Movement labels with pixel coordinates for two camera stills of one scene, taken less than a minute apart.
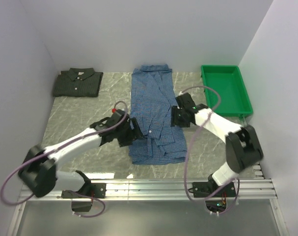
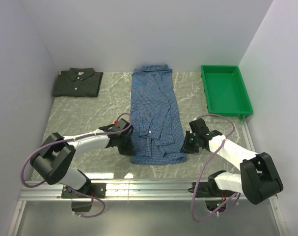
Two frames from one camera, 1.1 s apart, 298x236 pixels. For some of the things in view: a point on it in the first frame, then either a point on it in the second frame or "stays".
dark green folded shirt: [77, 82] stays
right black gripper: [175, 121] to [186, 148]
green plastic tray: [228, 80] stays
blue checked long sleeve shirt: [152, 97] stays
